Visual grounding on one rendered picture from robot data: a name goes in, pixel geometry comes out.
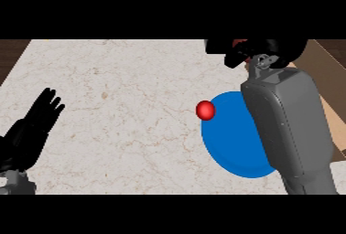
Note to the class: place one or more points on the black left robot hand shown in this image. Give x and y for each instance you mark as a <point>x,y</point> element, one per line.
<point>32,131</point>

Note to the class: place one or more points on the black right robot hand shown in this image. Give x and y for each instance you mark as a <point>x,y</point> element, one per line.
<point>289,48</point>

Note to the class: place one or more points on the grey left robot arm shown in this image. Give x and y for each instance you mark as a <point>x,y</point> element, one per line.
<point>19,184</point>

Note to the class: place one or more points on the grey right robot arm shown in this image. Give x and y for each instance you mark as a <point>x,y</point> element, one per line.
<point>294,128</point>

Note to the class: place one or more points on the red bell pepper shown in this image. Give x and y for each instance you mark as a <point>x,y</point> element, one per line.
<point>206,110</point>

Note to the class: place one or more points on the brown cardboard box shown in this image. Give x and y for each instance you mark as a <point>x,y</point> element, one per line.
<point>336,128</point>

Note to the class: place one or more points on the blue plate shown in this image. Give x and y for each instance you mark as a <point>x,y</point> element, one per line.
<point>230,143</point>

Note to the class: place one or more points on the dark red object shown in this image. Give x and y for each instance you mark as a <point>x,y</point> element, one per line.
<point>240,42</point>

